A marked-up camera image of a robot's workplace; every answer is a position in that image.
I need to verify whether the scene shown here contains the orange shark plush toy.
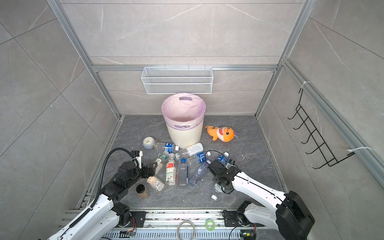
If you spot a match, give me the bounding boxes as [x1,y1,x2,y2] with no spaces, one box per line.
[206,126,239,143]

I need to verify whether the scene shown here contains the black wall hook rack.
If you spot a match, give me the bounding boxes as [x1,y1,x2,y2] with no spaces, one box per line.
[288,89,355,170]

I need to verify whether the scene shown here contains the green cap small bottle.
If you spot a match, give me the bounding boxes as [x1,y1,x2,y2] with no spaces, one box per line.
[153,151,169,175]

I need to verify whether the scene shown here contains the small blue label bottle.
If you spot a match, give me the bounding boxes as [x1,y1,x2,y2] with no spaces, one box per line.
[217,152,229,167]

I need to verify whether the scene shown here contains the brown jar black lid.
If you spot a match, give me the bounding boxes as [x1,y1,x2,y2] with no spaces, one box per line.
[136,184,149,199]

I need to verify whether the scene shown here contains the white ribbed trash bin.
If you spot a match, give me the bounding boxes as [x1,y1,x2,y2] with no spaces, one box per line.
[165,120,204,148]

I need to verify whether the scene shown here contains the orange label pill bottle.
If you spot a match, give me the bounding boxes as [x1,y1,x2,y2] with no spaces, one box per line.
[147,176,165,192]

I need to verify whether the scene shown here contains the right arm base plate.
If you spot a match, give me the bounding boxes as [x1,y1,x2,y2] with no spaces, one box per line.
[222,210,264,227]

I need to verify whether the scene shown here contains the red label clear bottle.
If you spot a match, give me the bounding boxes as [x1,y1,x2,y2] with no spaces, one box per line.
[166,153,177,186]

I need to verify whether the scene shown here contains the white label wide bottle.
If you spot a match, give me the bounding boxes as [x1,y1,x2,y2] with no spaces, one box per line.
[175,143,204,160]

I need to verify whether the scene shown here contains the pink bin liner bag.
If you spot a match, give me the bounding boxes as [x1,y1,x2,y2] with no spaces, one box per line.
[161,93,206,131]

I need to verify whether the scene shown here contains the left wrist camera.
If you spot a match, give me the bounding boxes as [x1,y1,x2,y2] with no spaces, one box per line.
[131,151,143,169]

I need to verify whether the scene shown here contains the clear bottle blue label middle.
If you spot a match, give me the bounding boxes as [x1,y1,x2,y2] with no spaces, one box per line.
[187,152,207,164]

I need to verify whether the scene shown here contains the clear bottle blue label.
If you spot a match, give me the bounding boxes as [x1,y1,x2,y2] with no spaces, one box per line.
[187,152,207,164]
[154,142,180,153]

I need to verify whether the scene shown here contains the grey cable ring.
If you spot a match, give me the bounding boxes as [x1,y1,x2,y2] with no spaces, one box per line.
[176,219,196,240]

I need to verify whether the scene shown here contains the white wire mesh basket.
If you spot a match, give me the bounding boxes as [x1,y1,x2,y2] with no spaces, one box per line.
[141,67,214,95]

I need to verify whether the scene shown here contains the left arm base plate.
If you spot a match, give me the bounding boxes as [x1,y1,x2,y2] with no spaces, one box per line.
[118,211,147,228]

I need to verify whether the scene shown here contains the green tape roll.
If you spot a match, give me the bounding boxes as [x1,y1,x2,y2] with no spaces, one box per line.
[205,219,216,232]

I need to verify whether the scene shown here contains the tall clear bluish bottle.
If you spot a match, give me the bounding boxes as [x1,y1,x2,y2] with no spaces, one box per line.
[188,162,209,187]

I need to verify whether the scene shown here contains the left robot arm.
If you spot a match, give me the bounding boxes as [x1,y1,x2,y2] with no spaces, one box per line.
[48,148,158,240]

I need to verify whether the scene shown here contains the crushed green label bottle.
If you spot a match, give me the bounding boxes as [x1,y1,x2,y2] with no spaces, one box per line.
[211,184,223,201]

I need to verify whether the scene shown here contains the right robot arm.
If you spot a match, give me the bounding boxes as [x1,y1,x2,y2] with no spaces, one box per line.
[205,150,316,240]

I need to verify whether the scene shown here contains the clear bottle blue label left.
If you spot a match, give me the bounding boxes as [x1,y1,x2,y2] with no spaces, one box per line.
[154,142,180,153]

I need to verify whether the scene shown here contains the blue cap artesian bottle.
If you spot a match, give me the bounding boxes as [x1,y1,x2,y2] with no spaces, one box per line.
[178,159,189,187]

